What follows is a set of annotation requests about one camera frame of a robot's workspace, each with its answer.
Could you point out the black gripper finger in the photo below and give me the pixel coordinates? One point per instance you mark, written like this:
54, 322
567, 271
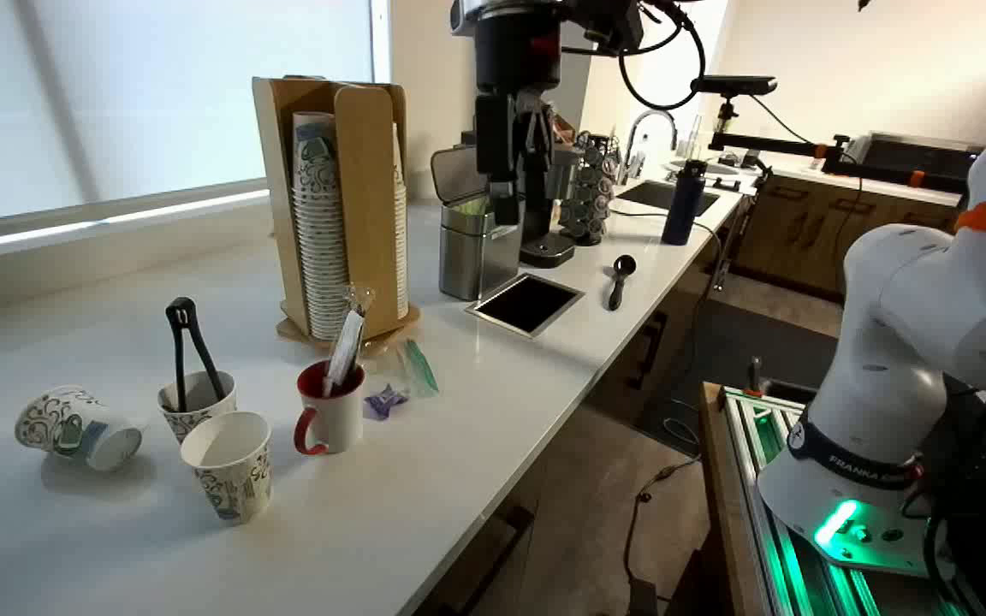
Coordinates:
502, 172
534, 190

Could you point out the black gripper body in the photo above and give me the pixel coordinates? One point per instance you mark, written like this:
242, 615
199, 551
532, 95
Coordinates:
514, 70

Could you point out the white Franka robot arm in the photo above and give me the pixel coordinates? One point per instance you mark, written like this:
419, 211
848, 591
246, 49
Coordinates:
890, 309

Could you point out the counter sink basin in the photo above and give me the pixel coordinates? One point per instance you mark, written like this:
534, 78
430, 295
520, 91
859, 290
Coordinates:
656, 192

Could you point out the wooden cup dispenser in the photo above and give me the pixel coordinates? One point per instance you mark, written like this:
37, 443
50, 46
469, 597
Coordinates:
366, 172

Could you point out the patterned paper cup holding tongs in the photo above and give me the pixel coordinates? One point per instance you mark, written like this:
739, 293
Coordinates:
185, 419

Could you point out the tipped patterned paper cup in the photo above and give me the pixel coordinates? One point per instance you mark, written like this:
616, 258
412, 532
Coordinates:
71, 430

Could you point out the patterned glass jar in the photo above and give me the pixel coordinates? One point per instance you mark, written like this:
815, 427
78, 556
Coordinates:
590, 192

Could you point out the black round stand base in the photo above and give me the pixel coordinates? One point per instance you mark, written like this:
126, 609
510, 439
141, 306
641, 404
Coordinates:
549, 251

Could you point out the metal tin with open lid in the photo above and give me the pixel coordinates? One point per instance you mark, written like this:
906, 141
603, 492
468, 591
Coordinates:
460, 258

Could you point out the black flat tablet scale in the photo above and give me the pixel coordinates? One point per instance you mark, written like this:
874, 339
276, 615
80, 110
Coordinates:
530, 306

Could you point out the black scoop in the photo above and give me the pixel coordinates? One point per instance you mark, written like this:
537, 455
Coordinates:
621, 271

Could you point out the curved sink faucet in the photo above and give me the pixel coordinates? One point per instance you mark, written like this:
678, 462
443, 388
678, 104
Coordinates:
652, 113

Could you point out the black tumbler bottle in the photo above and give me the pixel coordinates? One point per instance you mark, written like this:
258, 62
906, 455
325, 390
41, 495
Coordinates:
681, 208

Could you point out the stack of paper cups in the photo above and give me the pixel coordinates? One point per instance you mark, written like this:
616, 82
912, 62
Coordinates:
320, 226

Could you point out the clear green-edged zip bag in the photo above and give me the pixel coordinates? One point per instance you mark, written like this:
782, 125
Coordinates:
419, 366

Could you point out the white paper packet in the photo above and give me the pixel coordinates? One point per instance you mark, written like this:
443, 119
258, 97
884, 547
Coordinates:
348, 344

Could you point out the small purple packet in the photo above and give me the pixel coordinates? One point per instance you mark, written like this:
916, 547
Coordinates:
383, 403

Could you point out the wooden cabinet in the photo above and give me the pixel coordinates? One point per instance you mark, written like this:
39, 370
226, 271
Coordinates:
813, 234

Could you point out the red and white mug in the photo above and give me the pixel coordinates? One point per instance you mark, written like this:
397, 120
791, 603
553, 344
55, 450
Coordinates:
340, 427

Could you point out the window with white blind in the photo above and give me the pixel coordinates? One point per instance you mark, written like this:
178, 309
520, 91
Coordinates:
172, 91

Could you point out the black tongs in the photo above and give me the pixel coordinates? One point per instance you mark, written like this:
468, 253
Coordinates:
181, 313

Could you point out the black device on cabinet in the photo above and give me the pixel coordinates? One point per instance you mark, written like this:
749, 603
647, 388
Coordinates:
916, 159

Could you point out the black camera on stand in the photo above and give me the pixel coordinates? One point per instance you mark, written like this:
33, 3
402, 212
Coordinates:
734, 82

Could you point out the robot base frame green lit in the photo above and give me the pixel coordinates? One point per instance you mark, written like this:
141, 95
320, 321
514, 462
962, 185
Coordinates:
744, 455

